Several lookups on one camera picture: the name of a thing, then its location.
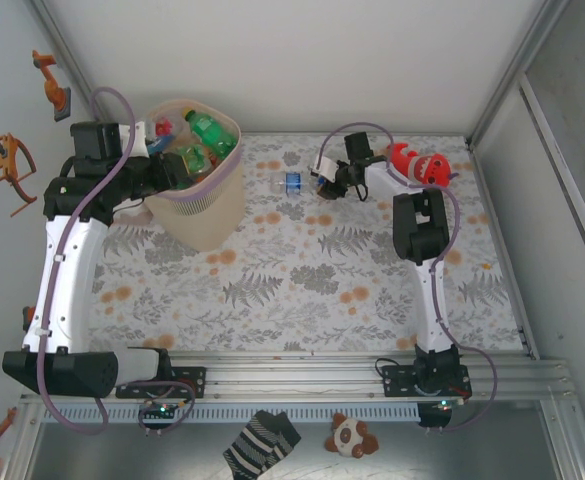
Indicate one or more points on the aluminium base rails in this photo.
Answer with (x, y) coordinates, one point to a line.
(297, 382)

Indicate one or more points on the aluminium corner post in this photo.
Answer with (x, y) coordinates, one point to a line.
(517, 70)
(72, 65)

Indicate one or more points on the red shark plush toy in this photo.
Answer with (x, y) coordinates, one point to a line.
(427, 170)

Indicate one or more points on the green plastic bottle yellow cap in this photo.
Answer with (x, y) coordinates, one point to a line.
(192, 160)
(207, 131)

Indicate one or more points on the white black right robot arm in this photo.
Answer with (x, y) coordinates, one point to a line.
(432, 310)

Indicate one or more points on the black white striped sock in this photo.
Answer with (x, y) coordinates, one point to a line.
(259, 445)

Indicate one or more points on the brown white panda plush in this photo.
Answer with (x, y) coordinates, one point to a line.
(347, 436)

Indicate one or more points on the aluminium panel frame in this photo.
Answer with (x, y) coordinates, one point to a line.
(548, 140)

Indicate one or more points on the beige slatted waste bin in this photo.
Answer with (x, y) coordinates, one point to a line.
(207, 225)

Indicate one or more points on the small controller board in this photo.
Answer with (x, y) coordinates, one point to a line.
(159, 409)
(442, 403)

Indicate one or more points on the clear bottle blue label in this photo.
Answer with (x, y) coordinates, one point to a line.
(292, 182)

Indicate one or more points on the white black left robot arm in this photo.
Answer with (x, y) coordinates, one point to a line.
(67, 280)

